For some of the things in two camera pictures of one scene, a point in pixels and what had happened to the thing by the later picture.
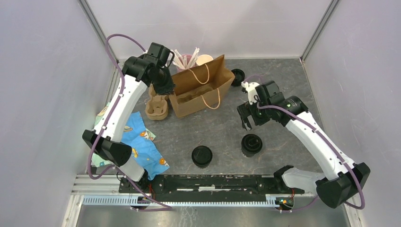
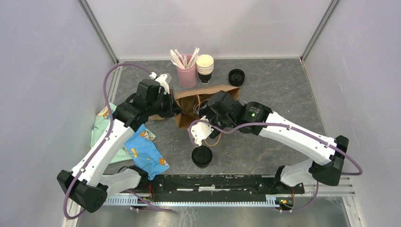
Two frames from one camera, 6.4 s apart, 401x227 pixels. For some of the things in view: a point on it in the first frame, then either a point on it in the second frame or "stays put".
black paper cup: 201,156 stays put
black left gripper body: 160,67 → 163,106
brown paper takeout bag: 205,85 → 187,100
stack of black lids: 239,76 stays put
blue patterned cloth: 145,152 stays put
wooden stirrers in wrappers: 182,62 stays put
